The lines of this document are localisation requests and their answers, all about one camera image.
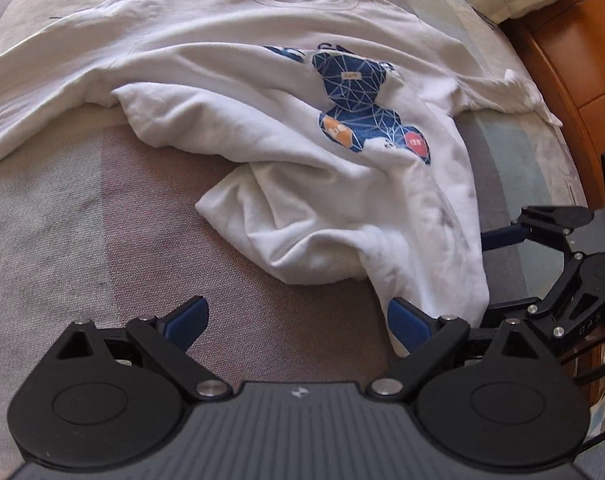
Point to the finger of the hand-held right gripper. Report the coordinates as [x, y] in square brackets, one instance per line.
[525, 311]
[502, 237]

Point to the pastel patchwork bed sheet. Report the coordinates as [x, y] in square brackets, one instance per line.
[82, 240]

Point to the white printed sweatshirt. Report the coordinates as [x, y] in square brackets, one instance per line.
[232, 85]

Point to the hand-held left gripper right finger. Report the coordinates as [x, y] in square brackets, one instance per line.
[407, 329]

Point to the wooden bed headboard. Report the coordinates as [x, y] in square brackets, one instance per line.
[572, 60]

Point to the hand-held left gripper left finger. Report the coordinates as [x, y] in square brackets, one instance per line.
[186, 326]

